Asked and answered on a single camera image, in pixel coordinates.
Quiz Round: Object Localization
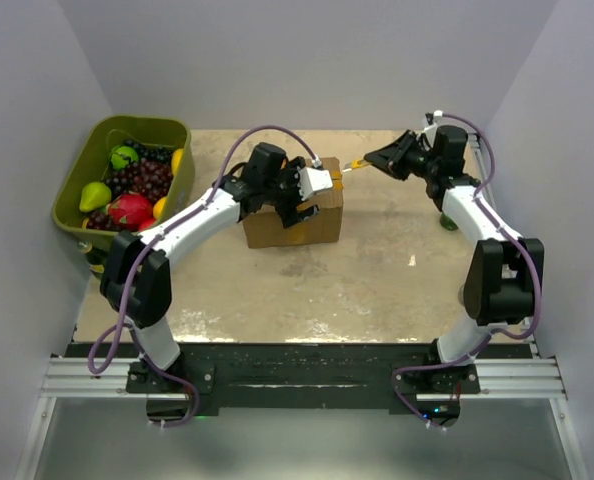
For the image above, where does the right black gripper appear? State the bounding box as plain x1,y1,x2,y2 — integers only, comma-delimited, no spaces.
365,130,439,182

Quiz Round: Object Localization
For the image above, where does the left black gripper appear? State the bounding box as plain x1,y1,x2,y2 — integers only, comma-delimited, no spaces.
263,157,319,228

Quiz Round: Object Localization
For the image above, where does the yellow utility knife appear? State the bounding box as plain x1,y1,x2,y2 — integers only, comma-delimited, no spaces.
341,158,370,174

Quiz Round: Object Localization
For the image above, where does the taped cardboard express box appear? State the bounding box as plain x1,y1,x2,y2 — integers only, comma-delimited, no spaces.
242,157,344,249

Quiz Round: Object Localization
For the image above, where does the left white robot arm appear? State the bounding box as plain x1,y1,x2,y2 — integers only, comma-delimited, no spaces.
100,142,333,392

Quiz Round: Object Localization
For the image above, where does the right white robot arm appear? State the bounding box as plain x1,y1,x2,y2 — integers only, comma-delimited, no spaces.
363,125,545,393

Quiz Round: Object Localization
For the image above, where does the green glass bottle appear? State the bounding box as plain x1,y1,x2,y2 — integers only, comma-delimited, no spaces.
439,213,459,232

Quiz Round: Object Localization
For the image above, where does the yellow lemon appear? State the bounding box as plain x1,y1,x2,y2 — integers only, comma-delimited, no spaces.
170,148,184,176

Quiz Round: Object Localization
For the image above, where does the orange fruit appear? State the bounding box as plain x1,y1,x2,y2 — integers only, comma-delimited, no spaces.
152,196,167,220

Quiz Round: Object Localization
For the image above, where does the dark purple grape bunch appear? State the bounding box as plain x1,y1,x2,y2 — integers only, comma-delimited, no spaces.
103,161,173,203

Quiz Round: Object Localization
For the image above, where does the black grape bunch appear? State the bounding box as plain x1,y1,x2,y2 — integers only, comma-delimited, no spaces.
123,139,174,164

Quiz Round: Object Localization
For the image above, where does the red dragon fruit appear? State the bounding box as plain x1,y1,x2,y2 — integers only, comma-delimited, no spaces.
106,193,153,231

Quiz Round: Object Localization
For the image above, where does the green apple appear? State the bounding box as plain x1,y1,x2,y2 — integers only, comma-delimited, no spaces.
109,145,140,171

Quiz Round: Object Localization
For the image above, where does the small red grape bunch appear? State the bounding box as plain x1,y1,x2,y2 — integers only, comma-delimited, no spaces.
82,210,124,232

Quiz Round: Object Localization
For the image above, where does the green pear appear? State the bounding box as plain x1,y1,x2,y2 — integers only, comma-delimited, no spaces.
79,182,112,213

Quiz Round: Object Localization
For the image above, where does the dark bottle behind basket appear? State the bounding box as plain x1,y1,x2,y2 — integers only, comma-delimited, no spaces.
78,241,107,279

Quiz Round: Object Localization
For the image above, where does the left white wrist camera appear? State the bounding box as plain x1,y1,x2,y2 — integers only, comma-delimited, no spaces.
298,157,333,201

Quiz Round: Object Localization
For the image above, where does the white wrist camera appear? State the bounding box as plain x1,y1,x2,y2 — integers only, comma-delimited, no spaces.
298,157,333,201
421,110,443,147

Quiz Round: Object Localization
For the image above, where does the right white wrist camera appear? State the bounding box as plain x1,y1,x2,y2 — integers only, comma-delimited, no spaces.
421,110,443,147

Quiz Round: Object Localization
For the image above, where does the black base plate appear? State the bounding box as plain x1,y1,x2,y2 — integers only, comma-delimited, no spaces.
126,343,480,426

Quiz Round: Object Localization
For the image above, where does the aluminium rail frame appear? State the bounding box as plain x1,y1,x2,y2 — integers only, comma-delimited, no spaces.
14,132,591,480

